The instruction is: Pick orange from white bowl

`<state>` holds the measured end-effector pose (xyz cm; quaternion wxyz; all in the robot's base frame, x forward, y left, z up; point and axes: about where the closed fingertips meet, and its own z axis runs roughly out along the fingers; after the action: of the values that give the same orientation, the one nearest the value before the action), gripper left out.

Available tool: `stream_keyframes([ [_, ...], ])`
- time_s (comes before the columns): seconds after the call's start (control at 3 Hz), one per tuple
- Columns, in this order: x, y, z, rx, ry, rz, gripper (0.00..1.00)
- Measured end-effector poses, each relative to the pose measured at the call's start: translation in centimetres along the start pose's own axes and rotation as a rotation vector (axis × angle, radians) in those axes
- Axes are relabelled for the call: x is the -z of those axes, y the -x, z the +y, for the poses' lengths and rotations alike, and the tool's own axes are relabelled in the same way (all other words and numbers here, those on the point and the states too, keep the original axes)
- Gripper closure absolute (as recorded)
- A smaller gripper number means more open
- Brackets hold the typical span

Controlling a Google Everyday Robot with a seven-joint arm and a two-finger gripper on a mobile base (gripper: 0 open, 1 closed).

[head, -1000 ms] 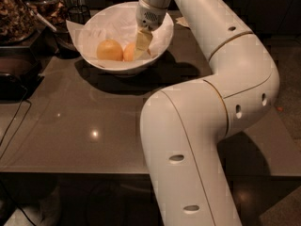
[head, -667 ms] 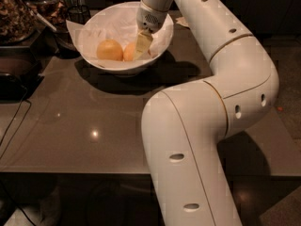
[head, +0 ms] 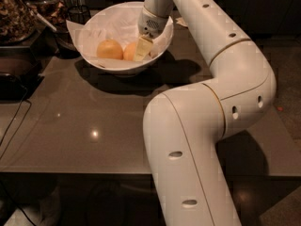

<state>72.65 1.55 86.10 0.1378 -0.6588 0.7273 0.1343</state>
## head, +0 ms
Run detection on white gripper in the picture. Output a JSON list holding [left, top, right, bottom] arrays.
[[134, 8, 168, 61]]

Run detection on orange fruit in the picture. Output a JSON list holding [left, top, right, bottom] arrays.
[[96, 40, 123, 60], [123, 41, 136, 61]]

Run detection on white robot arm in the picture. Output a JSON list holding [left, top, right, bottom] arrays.
[[138, 0, 276, 226]]

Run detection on white ceramic bowl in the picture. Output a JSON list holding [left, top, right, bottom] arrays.
[[74, 1, 174, 78]]

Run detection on white paper bowl liner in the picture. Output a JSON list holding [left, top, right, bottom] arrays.
[[66, 5, 174, 70]]

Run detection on folded paper napkins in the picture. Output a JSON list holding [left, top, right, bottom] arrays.
[[176, 17, 188, 27]]

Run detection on black appliance on left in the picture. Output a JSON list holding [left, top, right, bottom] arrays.
[[0, 47, 42, 101]]

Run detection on large glass snack jar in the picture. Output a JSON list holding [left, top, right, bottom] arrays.
[[0, 0, 36, 45]]

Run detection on black wire cup holder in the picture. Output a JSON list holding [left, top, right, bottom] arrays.
[[68, 5, 91, 24]]

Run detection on white serving spoon handle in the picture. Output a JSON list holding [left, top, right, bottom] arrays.
[[27, 6, 57, 32]]

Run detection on black power cable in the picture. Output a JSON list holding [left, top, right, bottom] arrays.
[[0, 84, 34, 158]]

